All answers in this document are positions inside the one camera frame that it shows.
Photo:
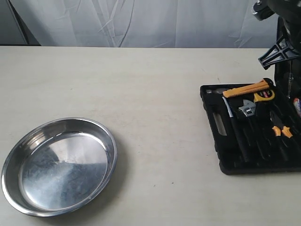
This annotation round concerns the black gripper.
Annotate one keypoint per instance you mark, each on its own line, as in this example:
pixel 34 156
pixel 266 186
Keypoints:
pixel 288 44

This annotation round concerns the black plastic tool case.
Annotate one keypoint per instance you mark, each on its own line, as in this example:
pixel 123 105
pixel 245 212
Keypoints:
pixel 287 85

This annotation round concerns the silver adjustable wrench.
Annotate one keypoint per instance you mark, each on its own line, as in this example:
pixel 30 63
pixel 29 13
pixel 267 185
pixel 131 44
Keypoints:
pixel 248 109

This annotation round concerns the orange utility knife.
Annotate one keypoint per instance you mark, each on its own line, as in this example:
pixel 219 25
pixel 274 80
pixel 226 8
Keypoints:
pixel 252 88

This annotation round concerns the yellow tape measure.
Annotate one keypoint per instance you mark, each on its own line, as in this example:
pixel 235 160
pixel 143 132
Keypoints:
pixel 264 95

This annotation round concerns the voltage tester pen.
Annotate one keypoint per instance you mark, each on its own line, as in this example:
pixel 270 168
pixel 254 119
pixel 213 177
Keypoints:
pixel 297 105

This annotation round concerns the white backdrop cloth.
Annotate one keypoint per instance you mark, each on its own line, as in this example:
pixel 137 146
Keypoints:
pixel 135 23

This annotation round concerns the round steel tray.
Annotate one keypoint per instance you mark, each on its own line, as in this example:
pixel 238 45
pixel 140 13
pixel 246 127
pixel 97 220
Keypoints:
pixel 59 167

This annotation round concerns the orange handled pliers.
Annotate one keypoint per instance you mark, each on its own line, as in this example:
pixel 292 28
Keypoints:
pixel 281 131

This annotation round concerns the black handled screwdriver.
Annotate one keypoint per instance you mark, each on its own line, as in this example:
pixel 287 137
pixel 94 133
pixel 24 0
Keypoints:
pixel 240 139

